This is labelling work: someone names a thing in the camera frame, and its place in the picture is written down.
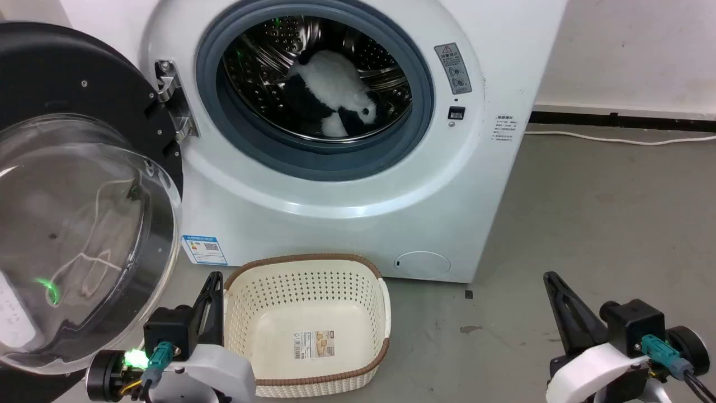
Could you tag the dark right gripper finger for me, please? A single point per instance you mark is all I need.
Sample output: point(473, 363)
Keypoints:
point(576, 324)

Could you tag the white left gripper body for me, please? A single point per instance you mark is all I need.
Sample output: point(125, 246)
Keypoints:
point(218, 375)

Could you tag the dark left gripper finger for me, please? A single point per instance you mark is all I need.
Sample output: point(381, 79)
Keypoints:
point(211, 319)

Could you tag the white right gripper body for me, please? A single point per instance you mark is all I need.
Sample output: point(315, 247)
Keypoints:
point(587, 375)

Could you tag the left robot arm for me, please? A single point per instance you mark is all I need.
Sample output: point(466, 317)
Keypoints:
point(103, 376)

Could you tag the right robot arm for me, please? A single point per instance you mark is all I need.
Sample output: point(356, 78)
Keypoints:
point(693, 350)

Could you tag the white front-load washing machine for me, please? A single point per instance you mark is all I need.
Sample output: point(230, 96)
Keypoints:
point(347, 224)

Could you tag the metal door hinge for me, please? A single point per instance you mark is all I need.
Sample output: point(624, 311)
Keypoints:
point(178, 106)

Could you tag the black door latch slot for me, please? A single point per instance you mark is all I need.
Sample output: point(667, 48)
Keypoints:
point(456, 113)

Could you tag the black washer door, glass bowl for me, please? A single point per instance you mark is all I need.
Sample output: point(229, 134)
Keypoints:
point(72, 73)

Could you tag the teal left connector plug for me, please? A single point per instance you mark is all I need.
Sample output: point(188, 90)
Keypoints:
point(158, 358)

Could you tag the teal connector plug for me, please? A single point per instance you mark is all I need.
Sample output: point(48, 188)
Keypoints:
point(158, 358)
point(663, 352)

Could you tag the blue and white energy label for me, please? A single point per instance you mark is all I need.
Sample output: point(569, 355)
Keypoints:
point(205, 249)

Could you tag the teal right connector plug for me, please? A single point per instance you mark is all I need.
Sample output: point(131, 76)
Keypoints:
point(663, 352)

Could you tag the cream laundry basket, brown rim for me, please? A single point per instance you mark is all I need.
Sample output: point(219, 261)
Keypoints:
point(291, 302)

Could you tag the paper label in basket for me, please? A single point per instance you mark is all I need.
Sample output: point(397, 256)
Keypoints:
point(314, 345)

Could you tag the round white filter cover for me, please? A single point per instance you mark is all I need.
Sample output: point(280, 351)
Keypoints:
point(422, 264)

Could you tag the black baseboard strip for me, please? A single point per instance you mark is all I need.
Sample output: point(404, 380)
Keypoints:
point(615, 121)

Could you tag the small printed text sticker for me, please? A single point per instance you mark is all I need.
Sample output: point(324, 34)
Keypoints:
point(503, 127)

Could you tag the perforated steel drum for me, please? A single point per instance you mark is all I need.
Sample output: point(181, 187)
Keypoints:
point(263, 67)

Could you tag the black and white panda plush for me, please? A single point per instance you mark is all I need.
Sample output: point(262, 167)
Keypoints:
point(335, 78)

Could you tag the grey warning sticker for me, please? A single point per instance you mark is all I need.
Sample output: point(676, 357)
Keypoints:
point(453, 68)

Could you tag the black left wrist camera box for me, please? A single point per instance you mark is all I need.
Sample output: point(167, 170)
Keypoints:
point(168, 327)

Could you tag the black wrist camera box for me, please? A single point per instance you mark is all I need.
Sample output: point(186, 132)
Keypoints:
point(635, 324)
point(168, 327)

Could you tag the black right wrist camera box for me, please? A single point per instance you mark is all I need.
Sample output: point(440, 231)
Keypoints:
point(635, 324)

